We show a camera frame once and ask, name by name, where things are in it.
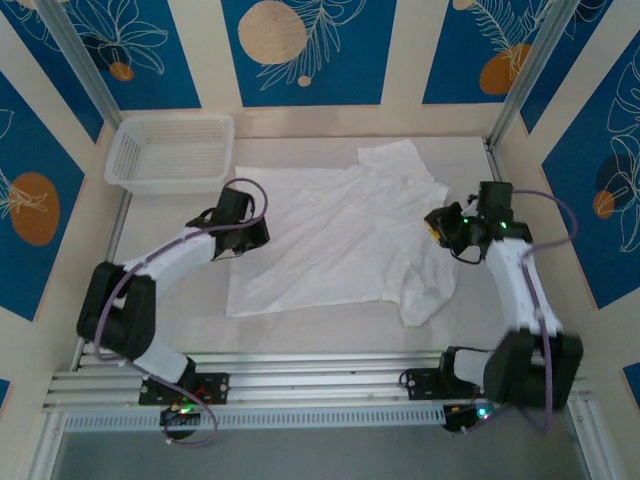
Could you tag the white t-shirt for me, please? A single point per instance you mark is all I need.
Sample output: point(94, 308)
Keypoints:
point(340, 235)

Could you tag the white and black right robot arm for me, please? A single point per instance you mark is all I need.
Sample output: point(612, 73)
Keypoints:
point(510, 280)

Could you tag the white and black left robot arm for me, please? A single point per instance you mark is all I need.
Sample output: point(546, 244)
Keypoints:
point(165, 255)

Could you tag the white plastic mesh basket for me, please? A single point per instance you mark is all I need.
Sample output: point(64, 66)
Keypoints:
point(165, 150)

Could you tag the black right controller board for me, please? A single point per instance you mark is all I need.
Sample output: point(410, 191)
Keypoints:
point(457, 422)

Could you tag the black controller board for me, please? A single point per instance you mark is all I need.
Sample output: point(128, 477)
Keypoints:
point(457, 422)
point(175, 417)

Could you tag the black left controller board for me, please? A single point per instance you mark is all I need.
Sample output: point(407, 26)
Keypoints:
point(175, 417)

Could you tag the aluminium table side rail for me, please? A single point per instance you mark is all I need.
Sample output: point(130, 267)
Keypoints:
point(114, 240)
point(496, 160)

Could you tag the aluminium frame post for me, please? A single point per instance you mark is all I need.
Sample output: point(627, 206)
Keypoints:
point(80, 55)
point(530, 65)

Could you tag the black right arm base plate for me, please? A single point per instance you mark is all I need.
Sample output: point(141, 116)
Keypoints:
point(422, 385)

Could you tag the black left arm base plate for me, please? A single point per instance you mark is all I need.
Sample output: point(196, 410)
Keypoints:
point(215, 387)

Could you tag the aluminium mounting rail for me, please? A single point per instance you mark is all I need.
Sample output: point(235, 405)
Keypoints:
point(320, 380)

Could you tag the aluminium frame leg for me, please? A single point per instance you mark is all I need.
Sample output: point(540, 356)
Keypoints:
point(590, 450)
point(45, 450)

